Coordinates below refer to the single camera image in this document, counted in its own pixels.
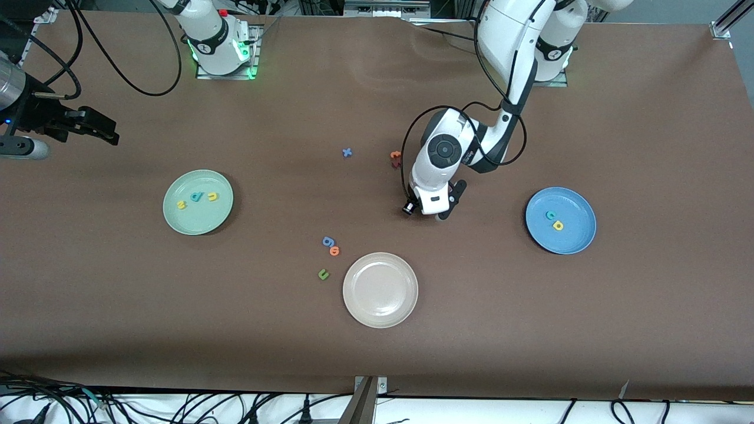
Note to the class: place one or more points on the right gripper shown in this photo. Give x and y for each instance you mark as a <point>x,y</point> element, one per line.
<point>36,116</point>

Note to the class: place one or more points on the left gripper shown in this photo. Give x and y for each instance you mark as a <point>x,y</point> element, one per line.
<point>411,199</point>

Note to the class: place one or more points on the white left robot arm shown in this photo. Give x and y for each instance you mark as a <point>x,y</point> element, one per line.
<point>506,29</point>

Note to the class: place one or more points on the beige plate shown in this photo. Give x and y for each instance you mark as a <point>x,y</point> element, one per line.
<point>380,290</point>

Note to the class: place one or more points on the aluminium profile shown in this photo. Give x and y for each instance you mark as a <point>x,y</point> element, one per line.
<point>727,17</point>
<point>46,16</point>

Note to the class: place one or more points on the green plate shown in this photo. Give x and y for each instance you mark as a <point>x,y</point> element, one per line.
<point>198,221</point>

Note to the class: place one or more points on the blue plate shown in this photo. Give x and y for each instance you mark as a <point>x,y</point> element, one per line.
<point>574,206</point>

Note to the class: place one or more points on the grey equipment box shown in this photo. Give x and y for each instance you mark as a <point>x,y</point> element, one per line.
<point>386,7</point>

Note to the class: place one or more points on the grey metal beam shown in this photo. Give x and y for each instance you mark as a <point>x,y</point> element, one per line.
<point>360,409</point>

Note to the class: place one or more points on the black power plug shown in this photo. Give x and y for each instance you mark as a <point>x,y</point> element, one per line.
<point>306,412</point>

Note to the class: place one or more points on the white paper scrap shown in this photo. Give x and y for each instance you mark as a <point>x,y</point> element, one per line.
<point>624,390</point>

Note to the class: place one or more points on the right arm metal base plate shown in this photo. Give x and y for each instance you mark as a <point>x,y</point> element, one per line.
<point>203,76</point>

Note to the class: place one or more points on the metal table bracket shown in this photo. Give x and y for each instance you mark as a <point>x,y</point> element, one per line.
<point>382,386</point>

